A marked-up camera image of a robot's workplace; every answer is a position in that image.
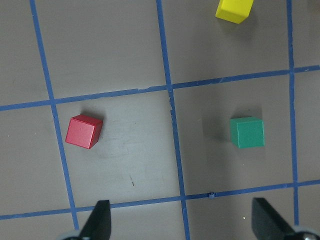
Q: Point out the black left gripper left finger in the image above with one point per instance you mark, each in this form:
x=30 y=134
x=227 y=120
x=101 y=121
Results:
x=98 y=225

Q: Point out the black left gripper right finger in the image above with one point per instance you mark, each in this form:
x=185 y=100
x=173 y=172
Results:
x=267 y=223

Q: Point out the red wooden block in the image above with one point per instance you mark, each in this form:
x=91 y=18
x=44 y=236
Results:
x=84 y=131

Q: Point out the green wooden block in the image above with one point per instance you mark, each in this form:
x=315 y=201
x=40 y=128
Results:
x=247 y=132

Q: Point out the yellow wooden block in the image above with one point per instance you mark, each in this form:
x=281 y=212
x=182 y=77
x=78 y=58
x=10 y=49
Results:
x=234 y=11

